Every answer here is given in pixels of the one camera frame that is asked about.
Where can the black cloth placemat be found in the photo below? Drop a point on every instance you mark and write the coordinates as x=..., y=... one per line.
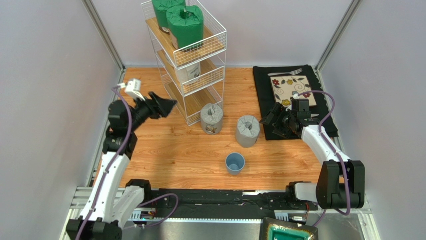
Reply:
x=266, y=96

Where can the grey toilet paper roll back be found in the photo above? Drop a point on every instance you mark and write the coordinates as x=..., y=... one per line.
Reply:
x=211, y=117

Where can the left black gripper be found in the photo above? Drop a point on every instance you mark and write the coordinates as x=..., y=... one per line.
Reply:
x=168, y=104

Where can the white wire shelf rack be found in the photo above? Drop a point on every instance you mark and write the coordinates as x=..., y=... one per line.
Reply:
x=211, y=53

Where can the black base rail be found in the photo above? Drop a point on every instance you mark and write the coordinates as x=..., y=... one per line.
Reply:
x=191, y=204

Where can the white toilet paper roll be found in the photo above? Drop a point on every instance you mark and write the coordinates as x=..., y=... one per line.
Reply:
x=189, y=73

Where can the grey toilet paper roll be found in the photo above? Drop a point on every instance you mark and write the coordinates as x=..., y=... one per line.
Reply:
x=247, y=131
x=211, y=117

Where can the blue plastic cup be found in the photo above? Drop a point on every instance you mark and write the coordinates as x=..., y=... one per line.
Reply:
x=235, y=163

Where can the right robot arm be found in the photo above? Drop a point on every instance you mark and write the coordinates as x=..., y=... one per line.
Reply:
x=341, y=183

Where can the silver fork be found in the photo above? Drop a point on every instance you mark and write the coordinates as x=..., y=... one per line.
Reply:
x=292, y=73

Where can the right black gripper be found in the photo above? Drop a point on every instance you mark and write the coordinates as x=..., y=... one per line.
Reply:
x=279, y=118

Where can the green toilet paper roll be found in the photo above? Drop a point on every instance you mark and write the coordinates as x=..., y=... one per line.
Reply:
x=186, y=25
x=160, y=9

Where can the floral square plate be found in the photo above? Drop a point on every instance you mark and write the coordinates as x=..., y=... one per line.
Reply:
x=285, y=87

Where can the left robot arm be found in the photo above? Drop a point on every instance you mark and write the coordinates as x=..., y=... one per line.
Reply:
x=104, y=216

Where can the teal glazed square dish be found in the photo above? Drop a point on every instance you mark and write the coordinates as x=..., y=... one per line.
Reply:
x=273, y=229

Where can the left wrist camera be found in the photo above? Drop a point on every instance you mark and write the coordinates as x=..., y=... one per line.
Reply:
x=133, y=88

